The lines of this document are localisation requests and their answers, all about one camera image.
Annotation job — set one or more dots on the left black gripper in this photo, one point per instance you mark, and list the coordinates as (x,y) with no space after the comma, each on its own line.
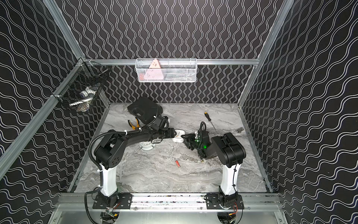
(170,133)

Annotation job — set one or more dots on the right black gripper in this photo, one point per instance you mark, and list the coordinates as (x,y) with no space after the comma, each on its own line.
(189,140)

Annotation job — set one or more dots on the white square alarm clock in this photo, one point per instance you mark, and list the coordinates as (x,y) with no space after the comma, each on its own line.
(178,137)

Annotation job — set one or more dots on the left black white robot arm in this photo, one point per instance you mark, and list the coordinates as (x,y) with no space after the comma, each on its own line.
(107,150)

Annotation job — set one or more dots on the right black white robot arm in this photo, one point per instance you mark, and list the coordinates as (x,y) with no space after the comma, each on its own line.
(230,153)

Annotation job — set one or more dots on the white twin bell alarm clock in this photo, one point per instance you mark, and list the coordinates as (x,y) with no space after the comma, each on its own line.
(146,146)

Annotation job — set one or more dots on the black yellow screwdriver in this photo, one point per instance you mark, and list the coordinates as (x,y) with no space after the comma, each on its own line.
(209,119)

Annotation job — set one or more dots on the pink triangular card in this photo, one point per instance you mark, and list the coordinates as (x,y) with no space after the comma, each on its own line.
(154,72)

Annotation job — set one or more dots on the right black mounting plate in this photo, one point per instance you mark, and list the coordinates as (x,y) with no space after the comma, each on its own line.
(220,201)

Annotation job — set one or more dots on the black mounting plate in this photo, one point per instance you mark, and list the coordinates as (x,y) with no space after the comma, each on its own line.
(220,201)
(118,200)

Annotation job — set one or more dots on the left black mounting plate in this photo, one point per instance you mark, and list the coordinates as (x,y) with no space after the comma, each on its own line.
(118,200)

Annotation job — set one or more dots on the white items in black basket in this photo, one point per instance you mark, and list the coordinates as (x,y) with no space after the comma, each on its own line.
(80,101)

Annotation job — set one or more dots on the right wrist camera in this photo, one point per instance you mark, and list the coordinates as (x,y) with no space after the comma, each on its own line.
(200,135)

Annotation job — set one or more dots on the yellow handled pliers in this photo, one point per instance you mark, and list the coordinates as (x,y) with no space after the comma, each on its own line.
(134,126)

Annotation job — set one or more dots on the white wire wall basket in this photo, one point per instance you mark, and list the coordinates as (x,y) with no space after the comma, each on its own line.
(175,70)

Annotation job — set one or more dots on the black wire wall basket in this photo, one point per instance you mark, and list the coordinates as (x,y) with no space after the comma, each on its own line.
(90,74)

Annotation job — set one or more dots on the aluminium front rail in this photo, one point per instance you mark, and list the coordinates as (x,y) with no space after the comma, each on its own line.
(171,202)

